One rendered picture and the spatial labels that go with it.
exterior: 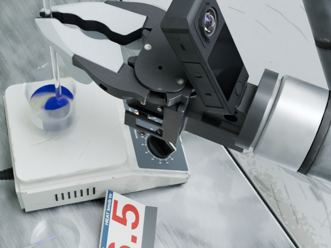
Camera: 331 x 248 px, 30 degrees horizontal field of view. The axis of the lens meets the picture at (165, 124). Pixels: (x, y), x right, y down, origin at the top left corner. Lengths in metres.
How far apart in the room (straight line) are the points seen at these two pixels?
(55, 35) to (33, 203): 0.24
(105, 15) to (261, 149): 0.18
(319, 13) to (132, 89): 0.18
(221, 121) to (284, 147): 0.07
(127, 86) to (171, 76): 0.04
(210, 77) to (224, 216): 0.30
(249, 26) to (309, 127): 0.41
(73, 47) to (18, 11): 0.37
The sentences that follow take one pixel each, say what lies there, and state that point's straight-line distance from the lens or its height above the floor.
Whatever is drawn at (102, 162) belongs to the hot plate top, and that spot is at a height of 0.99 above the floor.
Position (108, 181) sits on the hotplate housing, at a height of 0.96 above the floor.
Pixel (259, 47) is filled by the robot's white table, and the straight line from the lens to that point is 0.88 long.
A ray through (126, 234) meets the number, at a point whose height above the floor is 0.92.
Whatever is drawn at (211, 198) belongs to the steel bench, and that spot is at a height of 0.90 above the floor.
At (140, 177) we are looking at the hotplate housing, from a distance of 0.69.
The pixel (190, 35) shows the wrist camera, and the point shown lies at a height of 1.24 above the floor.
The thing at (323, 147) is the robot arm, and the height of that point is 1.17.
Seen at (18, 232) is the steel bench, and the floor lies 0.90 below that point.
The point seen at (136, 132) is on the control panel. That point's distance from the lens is 0.71.
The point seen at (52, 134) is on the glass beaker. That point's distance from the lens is 0.66.
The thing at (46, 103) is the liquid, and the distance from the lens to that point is 0.66.
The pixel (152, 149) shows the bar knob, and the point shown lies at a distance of 0.71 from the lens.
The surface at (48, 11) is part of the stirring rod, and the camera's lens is 0.54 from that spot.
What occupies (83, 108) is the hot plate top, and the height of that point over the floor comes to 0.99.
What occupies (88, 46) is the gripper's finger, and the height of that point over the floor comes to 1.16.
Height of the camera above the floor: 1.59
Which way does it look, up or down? 61 degrees down
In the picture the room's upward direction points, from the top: 11 degrees clockwise
